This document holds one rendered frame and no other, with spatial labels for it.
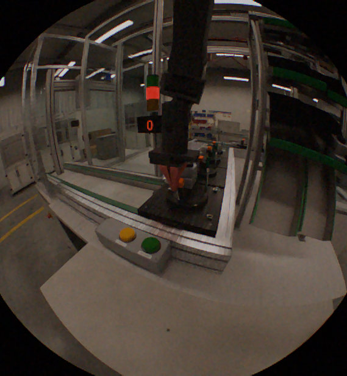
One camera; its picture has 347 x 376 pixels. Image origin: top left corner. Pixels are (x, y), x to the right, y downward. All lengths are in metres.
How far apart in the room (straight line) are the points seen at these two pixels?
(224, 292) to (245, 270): 0.10
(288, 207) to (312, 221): 0.11
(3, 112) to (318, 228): 8.81
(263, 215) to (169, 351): 0.40
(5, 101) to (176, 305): 8.64
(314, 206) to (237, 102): 10.71
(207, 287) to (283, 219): 0.27
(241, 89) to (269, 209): 11.00
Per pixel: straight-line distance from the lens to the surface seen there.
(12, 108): 8.41
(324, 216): 0.51
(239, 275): 0.43
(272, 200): 0.40
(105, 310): 0.40
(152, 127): 0.55
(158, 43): 0.69
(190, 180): 0.39
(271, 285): 0.46
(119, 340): 0.38
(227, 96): 11.12
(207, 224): 0.37
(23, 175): 5.37
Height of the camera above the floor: 1.22
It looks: 29 degrees down
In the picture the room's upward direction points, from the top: straight up
